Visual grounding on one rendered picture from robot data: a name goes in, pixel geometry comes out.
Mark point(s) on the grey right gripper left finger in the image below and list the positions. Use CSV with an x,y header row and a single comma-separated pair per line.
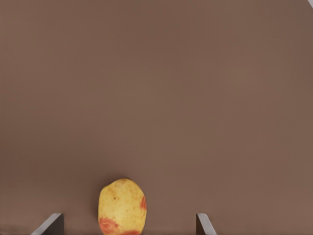
x,y
50,225

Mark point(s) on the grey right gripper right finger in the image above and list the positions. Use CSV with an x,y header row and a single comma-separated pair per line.
x,y
204,225

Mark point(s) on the yellow potato with red patches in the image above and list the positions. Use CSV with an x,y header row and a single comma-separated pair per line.
x,y
121,208

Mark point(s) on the silver frame post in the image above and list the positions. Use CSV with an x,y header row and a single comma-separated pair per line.
x,y
310,2

